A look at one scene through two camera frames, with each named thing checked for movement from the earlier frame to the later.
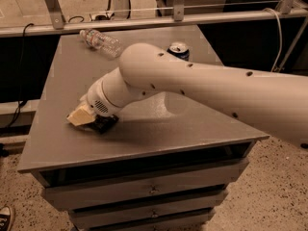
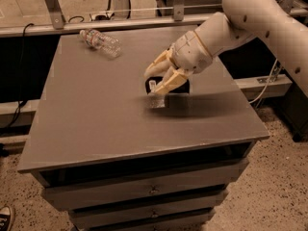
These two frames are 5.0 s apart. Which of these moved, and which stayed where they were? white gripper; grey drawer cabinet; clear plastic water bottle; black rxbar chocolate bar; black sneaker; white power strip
Moved: black rxbar chocolate bar; white gripper
Stayed: black sneaker; grey drawer cabinet; clear plastic water bottle; white power strip
